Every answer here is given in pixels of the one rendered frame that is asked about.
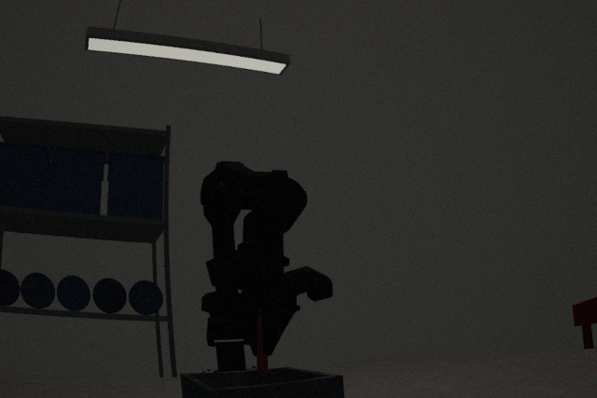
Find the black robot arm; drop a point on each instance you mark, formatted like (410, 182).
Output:
(276, 202)

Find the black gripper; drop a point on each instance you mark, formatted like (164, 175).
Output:
(276, 298)

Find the dark red peg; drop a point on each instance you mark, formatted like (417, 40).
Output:
(262, 359)

